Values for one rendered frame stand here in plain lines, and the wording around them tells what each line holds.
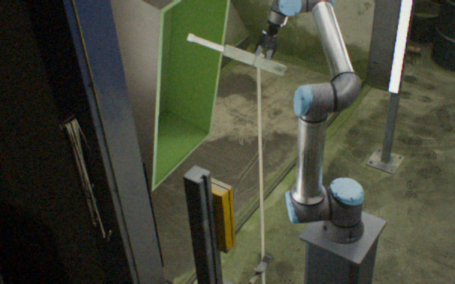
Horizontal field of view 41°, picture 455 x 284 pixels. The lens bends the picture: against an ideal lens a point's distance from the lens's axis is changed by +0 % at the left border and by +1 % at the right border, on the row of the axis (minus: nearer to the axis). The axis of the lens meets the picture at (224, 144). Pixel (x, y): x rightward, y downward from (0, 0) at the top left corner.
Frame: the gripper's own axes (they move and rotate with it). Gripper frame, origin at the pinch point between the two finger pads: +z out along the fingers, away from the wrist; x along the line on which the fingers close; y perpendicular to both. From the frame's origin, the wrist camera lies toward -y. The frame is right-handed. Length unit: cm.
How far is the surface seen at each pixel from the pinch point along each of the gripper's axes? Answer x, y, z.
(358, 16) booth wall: -83, 178, -20
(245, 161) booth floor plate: -31, 101, 91
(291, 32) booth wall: -47, 218, 14
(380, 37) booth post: -103, 171, -12
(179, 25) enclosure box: 42, 58, 8
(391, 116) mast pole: -104, 85, 23
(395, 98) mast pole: -99, 80, 10
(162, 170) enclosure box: 25, 39, 87
